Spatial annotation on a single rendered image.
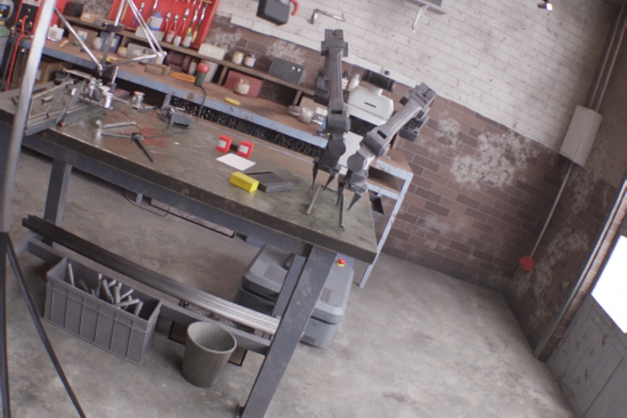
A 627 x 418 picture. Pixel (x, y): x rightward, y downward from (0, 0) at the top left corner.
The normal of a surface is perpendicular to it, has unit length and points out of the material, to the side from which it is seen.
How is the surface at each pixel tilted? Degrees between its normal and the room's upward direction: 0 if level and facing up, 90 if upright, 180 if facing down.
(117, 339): 90
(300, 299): 90
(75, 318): 90
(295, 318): 90
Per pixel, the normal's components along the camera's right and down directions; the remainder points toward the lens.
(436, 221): -0.06, 0.28
